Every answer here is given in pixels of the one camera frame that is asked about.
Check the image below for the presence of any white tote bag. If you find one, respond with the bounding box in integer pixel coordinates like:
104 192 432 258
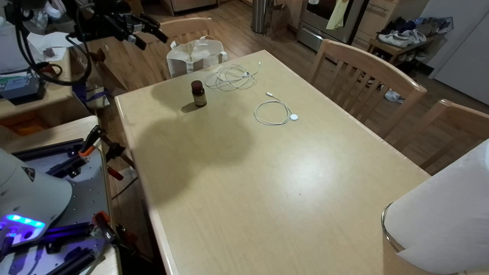
166 35 229 79

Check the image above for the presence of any brown glass bottle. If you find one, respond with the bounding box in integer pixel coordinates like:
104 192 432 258
191 80 208 108

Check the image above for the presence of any steel oven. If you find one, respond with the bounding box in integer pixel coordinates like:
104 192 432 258
297 0 370 53

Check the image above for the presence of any wooden chair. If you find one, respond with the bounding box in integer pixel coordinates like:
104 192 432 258
393 99 489 171
147 17 219 81
308 38 428 140

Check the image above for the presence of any wooden shoe rack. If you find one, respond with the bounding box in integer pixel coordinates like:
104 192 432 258
368 17 453 74

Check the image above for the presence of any row of shoes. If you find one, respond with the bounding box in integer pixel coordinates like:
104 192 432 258
376 16 453 48

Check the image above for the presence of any black and orange clamp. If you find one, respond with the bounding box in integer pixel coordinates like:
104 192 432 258
91 211 139 249
57 125 135 181

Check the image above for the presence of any dark box with label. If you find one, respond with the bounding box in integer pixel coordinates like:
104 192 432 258
0 72 47 104

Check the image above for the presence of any white paper towel roll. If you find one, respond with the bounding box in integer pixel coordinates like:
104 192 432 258
383 138 489 275

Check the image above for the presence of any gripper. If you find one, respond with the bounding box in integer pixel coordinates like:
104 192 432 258
74 0 169 51

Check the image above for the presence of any yellow towel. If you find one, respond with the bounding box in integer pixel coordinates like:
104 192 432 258
325 0 350 31

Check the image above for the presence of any white charger cable with puck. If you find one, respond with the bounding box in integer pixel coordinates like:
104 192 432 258
254 92 300 126

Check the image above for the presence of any white shoe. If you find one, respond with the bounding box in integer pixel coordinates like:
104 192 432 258
384 88 406 104

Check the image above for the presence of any brown paper bag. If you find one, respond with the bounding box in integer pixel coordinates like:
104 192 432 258
264 0 291 39

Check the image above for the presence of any coil of white cable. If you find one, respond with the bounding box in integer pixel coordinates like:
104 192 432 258
204 61 262 92

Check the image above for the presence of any wooden side cabinet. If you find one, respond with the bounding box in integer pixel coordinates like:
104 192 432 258
0 49 111 142

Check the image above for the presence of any steel trash can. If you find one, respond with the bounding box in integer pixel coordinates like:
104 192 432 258
251 0 270 34

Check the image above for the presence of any white paper sheet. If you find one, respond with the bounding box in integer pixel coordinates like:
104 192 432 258
27 32 83 62

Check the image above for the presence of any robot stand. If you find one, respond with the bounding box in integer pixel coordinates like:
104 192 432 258
0 115 123 275

